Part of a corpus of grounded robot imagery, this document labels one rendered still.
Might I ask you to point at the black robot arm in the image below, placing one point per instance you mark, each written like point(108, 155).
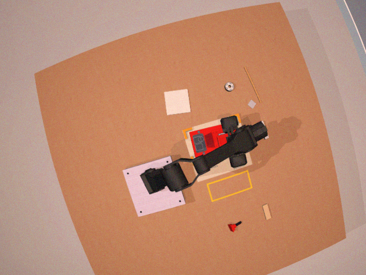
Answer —
point(243, 140)

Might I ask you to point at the pale pink flat square tile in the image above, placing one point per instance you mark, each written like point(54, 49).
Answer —
point(251, 104)

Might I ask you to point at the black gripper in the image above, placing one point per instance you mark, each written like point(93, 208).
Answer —
point(229, 124)

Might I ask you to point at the light tan flat rectangular bar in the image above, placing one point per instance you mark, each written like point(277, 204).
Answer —
point(266, 211)

